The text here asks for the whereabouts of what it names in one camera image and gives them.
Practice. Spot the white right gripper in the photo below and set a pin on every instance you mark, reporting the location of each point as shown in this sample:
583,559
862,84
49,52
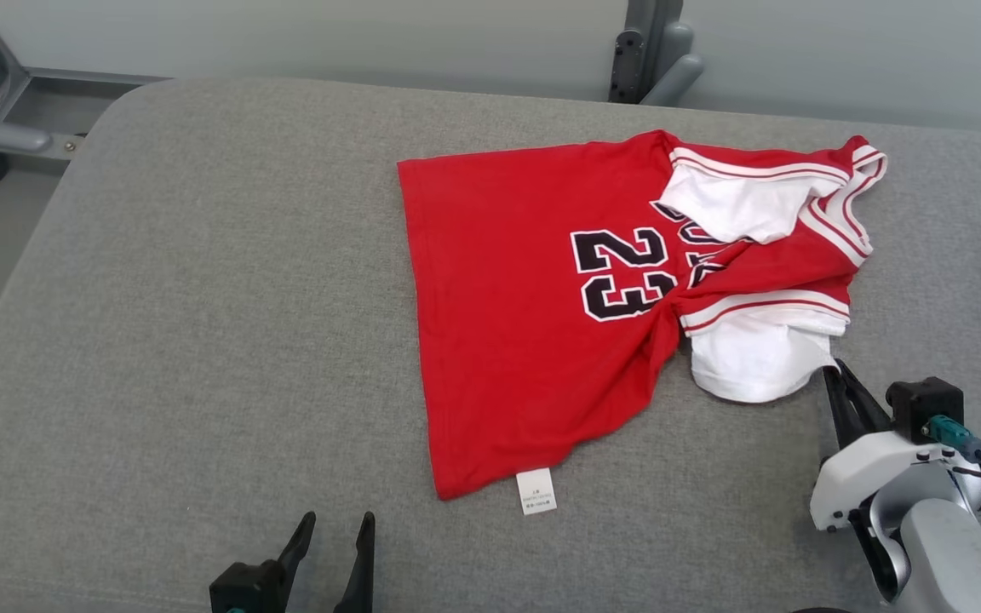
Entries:
865,477

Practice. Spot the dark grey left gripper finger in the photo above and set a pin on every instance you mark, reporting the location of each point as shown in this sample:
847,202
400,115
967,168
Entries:
299,545
361,579

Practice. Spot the red jersey with number 23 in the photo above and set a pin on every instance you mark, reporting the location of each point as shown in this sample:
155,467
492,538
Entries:
507,323

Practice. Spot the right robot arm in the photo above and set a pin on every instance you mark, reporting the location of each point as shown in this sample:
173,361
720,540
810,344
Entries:
950,553

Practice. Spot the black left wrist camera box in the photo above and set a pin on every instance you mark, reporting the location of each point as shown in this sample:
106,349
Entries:
248,587

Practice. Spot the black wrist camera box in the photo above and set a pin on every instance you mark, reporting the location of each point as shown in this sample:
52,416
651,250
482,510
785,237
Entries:
248,587
925,400

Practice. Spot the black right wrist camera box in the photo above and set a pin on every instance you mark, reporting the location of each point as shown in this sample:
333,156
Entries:
925,400

